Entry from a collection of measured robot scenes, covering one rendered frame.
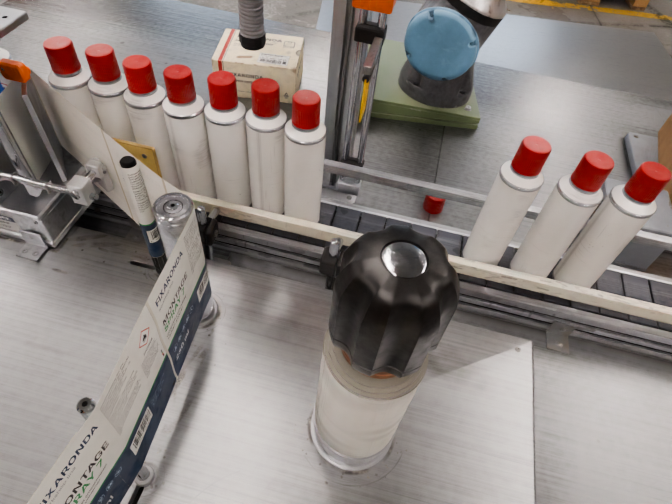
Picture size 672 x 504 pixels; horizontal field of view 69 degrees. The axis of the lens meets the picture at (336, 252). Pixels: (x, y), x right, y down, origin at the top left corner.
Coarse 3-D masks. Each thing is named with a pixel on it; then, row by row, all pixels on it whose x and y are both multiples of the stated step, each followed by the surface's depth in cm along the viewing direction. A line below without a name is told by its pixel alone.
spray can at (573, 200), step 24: (576, 168) 55; (600, 168) 52; (552, 192) 58; (576, 192) 55; (600, 192) 55; (552, 216) 58; (576, 216) 56; (528, 240) 63; (552, 240) 60; (528, 264) 64; (552, 264) 64
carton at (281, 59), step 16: (224, 32) 98; (224, 48) 94; (240, 48) 95; (272, 48) 96; (288, 48) 96; (224, 64) 92; (240, 64) 92; (256, 64) 92; (272, 64) 92; (288, 64) 93; (240, 80) 95; (288, 80) 94; (240, 96) 97; (288, 96) 96
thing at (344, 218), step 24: (336, 216) 72; (360, 216) 74; (312, 240) 69; (456, 240) 71; (504, 264) 69; (504, 288) 66; (600, 288) 68; (624, 288) 68; (648, 288) 69; (600, 312) 65
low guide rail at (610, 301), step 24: (240, 216) 68; (264, 216) 66; (288, 216) 67; (456, 264) 64; (480, 264) 64; (528, 288) 64; (552, 288) 63; (576, 288) 63; (624, 312) 63; (648, 312) 62
